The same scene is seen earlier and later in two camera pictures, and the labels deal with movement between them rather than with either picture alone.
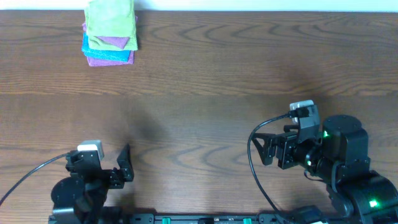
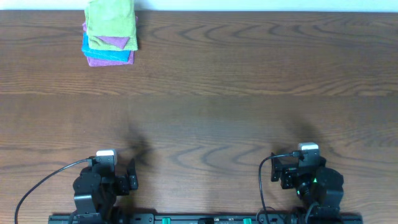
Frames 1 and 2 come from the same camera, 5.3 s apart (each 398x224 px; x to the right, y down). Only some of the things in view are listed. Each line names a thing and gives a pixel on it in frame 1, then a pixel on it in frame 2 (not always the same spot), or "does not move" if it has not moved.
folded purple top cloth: [117, 42] does not move
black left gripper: [120, 175] → [125, 180]
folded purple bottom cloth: [96, 61] does not move
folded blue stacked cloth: [122, 55] does not move
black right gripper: [285, 141] → [288, 173]
